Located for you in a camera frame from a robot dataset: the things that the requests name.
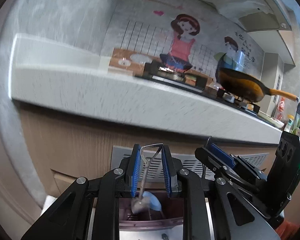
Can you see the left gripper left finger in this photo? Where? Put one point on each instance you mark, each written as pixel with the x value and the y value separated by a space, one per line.
pixel 90 203

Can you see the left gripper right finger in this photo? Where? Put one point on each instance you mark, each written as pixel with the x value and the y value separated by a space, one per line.
pixel 233 215

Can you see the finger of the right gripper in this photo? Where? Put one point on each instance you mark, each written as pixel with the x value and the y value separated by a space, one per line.
pixel 215 165
pixel 220 154

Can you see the small metal shovel spoon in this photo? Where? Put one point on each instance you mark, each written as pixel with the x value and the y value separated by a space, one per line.
pixel 140 204

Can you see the blue plastic rice spoon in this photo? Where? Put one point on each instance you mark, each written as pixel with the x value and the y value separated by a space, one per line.
pixel 154 203

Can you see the steel spoon with charm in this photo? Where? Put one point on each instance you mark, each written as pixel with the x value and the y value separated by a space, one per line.
pixel 164 236

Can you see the grey ventilation grille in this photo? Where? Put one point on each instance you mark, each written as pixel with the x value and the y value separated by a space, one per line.
pixel 155 173

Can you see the purple plastic bin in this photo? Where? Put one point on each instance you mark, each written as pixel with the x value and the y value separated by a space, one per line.
pixel 170 215

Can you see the gas stove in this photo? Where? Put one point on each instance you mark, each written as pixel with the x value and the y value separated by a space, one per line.
pixel 157 72

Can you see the frying pan orange handle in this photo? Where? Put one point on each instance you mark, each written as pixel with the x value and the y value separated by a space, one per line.
pixel 248 87

